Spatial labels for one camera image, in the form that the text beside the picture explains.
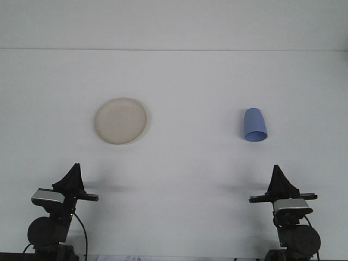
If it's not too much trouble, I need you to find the pale blue cup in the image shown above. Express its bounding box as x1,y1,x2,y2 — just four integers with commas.
243,107,269,142

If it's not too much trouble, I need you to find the pale round plate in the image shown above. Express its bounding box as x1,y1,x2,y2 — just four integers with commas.
94,97,149,145

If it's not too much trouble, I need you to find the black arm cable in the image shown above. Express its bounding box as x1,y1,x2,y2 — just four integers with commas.
72,212,89,258
304,214,321,261

